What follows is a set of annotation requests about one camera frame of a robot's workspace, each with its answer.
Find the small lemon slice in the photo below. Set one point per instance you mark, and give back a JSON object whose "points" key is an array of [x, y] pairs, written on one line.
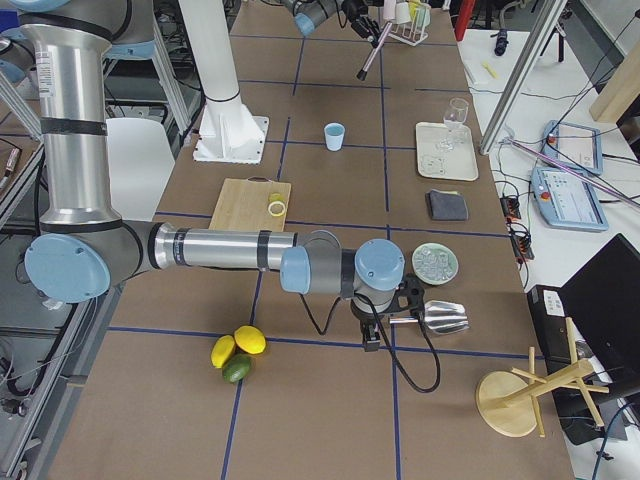
{"points": [[275, 197]]}

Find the whole yellow lemon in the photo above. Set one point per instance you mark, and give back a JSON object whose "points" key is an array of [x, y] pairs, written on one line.
{"points": [[250, 339]]}

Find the white wire cup rack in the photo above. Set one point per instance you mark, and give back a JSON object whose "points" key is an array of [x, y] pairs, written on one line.
{"points": [[408, 34]]}

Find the light blue cup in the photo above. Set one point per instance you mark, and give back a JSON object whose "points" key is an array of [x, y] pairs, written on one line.
{"points": [[334, 136]]}

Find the near teach pendant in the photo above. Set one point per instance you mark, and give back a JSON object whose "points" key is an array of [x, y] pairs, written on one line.
{"points": [[566, 202]]}

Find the pink plastic cup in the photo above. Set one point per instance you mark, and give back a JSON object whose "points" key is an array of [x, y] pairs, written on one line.
{"points": [[389, 7]]}

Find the steel muddler black tip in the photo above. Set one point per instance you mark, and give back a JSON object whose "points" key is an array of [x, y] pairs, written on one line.
{"points": [[362, 73]]}

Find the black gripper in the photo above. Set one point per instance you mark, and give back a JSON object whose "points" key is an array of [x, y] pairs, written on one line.
{"points": [[358, 18], [364, 316]]}

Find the white plastic cup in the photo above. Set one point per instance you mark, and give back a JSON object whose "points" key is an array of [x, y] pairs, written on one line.
{"points": [[402, 13]]}

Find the green plastic cup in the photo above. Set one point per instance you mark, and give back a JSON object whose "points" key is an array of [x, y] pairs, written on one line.
{"points": [[417, 11]]}

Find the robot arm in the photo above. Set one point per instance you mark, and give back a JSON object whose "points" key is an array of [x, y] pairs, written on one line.
{"points": [[309, 15], [93, 238]]}

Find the green lime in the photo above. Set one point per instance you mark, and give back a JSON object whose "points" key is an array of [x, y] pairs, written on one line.
{"points": [[237, 368]]}

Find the far teach pendant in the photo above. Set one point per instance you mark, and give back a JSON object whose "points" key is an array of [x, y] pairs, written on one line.
{"points": [[576, 146]]}

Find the metal ice scoop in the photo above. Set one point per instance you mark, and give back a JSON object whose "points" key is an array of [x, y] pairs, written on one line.
{"points": [[439, 317]]}

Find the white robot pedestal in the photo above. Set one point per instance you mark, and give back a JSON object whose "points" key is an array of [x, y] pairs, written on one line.
{"points": [[228, 132]]}

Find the wooden cup tree stand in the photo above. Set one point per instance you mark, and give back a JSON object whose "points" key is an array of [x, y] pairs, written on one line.
{"points": [[508, 400]]}

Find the teach pendant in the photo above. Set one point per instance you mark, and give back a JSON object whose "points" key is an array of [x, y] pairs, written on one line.
{"points": [[566, 202], [576, 146]]}

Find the cream bear tray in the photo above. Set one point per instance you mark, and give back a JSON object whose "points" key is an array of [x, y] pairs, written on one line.
{"points": [[433, 161]]}

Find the grey folded cloth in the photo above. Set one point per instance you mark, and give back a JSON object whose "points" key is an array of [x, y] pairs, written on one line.
{"points": [[446, 205]]}

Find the green bowl of ice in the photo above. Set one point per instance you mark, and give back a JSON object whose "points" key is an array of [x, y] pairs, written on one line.
{"points": [[434, 263]]}

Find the aluminium frame post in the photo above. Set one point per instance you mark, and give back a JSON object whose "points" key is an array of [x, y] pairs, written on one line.
{"points": [[542, 28]]}

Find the wooden cutting board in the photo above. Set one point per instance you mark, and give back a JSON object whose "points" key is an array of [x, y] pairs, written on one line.
{"points": [[243, 205]]}

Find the clear wine glass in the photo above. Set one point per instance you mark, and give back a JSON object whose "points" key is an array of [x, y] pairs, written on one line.
{"points": [[454, 117]]}

